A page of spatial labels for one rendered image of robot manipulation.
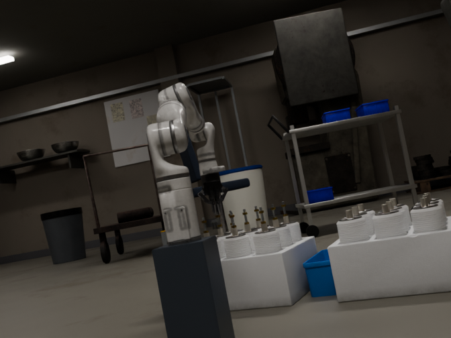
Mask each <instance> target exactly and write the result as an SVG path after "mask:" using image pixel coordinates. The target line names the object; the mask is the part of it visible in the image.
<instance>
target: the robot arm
mask: <svg viewBox="0 0 451 338"><path fill-rule="evenodd" d="M156 122H157V123H153V124H150V125H149V126H148V127H147V130H146V135H147V141H148V145H149V150H150V153H151V156H152V162H153V167H154V173H155V177H156V184H157V188H158V196H159V199H160V206H161V211H162V218H163V221H164V228H165V232H166V239H167V244H168V246H172V245H180V244H184V243H191V242H193V241H198V240H200V239H201V232H200V228H199V222H198V217H197V211H196V206H195V200H194V196H193V189H192V185H191V178H190V174H189V169H188V168H187V167H186V166H178V165H174V164H171V163H168V162H167V161H165V160H164V156H168V155H172V154H178V153H181V152H184V151H185V150H186V149H187V146H188V142H189V139H188V133H187V129H188V130H189V137H190V139H191V141H192V142H202V141H206V140H207V143H206V145H205V146H203V147H201V148H199V149H198V150H197V157H198V161H199V171H200V175H201V182H202V188H201V189H202V190H201V192H200V193H198V194H197V195H198V196H199V197H200V198H201V199H202V200H203V201H204V202H205V203H206V204H209V205H211V209H212V213H214V215H215V214H217V212H218V214H220V212H221V207H220V202H222V201H223V200H224V198H225V197H226V194H227V192H228V188H226V187H224V186H223V185H222V183H221V180H220V177H219V172H221V171H224V170H226V169H225V166H217V162H216V159H215V152H214V139H215V128H214V126H213V124H212V123H210V122H207V123H205V122H204V120H203V118H202V116H201V115H200V114H199V112H198V110H197V107H196V104H195V102H194V100H193V98H192V96H191V93H190V92H189V90H188V88H187V87H186V86H185V85H184V84H183V83H181V82H179V83H176V84H174V85H172V86H170V87H168V88H166V89H164V90H162V91H160V92H159V94H158V111H157V115H156ZM220 191H222V194H221V196H220V197H219V193H220ZM204 193H205V194H206V195H207V196H208V197H209V200H208V199H207V198H206V197H205V196H204V195H205V194H204ZM214 199H215V200H214Z"/></svg>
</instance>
